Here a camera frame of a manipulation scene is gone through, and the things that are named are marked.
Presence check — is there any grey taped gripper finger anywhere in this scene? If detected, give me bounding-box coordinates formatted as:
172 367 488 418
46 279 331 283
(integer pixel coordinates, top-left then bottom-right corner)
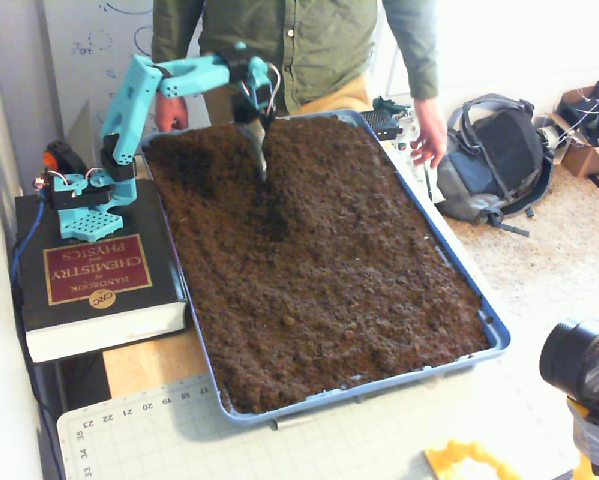
238 122 269 182

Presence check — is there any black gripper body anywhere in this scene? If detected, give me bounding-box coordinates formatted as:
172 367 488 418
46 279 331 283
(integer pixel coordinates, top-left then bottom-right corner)
231 94 276 126

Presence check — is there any brown soil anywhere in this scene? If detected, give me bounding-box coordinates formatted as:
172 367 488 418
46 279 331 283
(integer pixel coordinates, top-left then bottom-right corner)
143 113 491 415

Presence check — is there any green sleeved left forearm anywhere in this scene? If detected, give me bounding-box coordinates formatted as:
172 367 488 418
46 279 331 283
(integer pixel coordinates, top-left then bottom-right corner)
382 0 440 101

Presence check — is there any green sleeved right forearm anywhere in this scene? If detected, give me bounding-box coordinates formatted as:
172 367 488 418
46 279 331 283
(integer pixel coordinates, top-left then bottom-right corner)
151 0 205 66

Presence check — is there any person's right hand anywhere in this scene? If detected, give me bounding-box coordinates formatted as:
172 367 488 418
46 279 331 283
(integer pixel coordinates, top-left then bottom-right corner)
153 92 190 134

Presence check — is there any person's left hand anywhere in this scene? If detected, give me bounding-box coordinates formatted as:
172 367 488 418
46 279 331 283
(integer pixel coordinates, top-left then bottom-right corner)
409 97 449 169

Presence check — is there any green button shirt torso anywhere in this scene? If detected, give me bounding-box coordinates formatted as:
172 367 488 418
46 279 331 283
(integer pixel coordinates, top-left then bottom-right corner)
151 0 440 114

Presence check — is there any black perforated device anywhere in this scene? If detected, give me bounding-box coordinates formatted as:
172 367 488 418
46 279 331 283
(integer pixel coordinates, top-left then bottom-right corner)
361 109 404 141

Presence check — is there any dark green object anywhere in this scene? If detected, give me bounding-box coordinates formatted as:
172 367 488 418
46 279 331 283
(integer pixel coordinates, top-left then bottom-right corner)
372 96 413 119

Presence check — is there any black chemistry physics handbook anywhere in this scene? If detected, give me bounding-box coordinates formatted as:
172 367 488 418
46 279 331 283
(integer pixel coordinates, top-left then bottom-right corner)
13 174 190 364

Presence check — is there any whiteboard with blue writing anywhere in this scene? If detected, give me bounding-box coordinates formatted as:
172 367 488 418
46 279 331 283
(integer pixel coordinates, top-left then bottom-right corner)
36 0 210 151

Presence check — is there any orange black round object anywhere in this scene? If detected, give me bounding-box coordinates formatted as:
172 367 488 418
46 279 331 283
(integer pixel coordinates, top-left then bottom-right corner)
41 140 89 177

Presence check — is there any grey black backpack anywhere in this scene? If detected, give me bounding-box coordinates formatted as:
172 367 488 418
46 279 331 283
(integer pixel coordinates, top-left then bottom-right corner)
434 93 556 237

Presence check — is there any grey metal bar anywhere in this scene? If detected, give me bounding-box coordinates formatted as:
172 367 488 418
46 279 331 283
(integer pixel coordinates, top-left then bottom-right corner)
271 414 320 430

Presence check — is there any white cylindrical part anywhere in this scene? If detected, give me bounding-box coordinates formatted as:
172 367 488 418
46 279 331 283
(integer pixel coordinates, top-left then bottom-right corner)
536 124 560 151

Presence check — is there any white gridded cutting mat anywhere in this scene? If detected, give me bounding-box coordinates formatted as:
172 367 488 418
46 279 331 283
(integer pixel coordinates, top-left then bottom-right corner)
56 372 595 480

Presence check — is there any blue plastic tray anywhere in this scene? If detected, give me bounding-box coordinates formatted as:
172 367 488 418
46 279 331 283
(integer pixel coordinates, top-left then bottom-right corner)
141 108 512 427

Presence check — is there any brown cardboard box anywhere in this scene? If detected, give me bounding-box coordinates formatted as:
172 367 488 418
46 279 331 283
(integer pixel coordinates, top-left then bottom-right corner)
548 82 599 179

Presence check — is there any yellow plastic object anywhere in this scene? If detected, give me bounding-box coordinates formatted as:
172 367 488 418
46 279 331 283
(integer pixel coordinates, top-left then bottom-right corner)
423 439 523 480

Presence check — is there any blue cable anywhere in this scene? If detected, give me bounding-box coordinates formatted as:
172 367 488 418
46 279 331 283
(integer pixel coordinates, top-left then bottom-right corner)
9 199 65 480

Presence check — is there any black round camera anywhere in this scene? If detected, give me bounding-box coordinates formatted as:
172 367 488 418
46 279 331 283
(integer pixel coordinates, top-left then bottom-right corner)
538 319 599 409

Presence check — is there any yellow grey camera mount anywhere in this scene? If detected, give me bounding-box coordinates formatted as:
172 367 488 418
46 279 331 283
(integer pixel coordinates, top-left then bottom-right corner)
566 397 599 480

